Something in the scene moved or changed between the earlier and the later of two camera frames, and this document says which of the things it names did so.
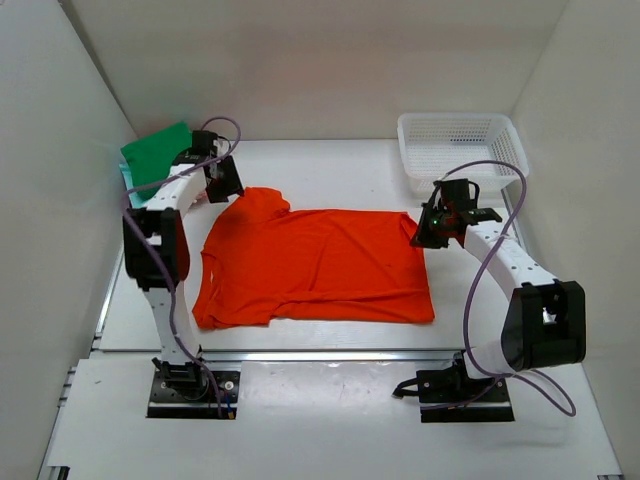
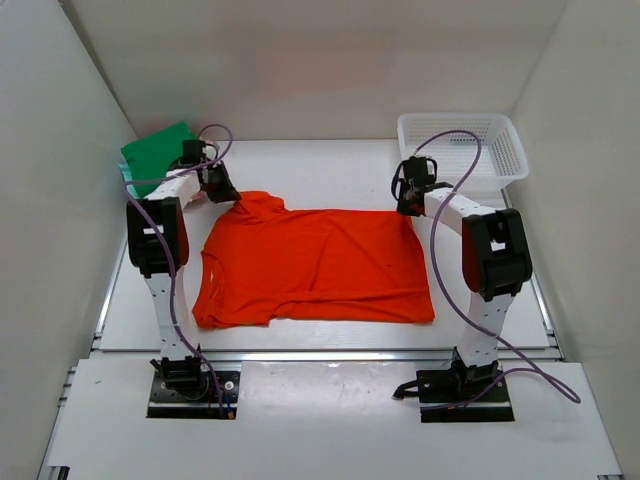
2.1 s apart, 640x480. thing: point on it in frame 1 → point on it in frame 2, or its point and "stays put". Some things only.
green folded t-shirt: x=151 y=155 stays put
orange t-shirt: x=264 y=261 stays put
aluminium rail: x=294 y=356 stays put
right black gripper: x=421 y=237 → x=401 y=207
